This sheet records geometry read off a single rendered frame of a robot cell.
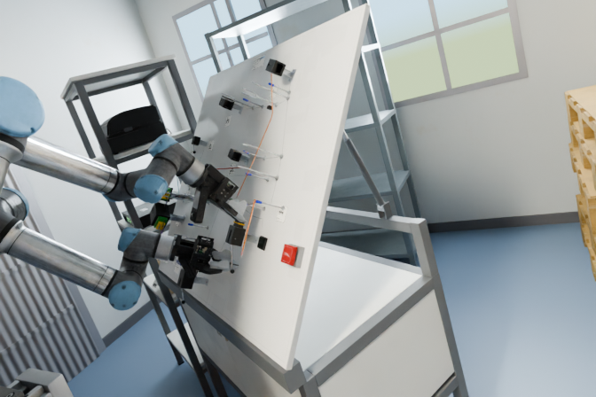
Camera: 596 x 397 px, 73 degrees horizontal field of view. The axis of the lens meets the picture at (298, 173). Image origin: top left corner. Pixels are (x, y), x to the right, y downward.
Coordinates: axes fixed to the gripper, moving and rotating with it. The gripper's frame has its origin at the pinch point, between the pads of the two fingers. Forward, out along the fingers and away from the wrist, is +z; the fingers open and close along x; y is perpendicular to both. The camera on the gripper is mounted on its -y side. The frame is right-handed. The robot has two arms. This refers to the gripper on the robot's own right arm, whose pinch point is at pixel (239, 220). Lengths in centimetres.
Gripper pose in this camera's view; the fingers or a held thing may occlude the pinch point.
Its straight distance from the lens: 129.7
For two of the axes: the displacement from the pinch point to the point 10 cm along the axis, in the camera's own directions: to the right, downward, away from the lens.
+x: -5.5, -0.8, 8.3
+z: 6.2, 6.3, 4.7
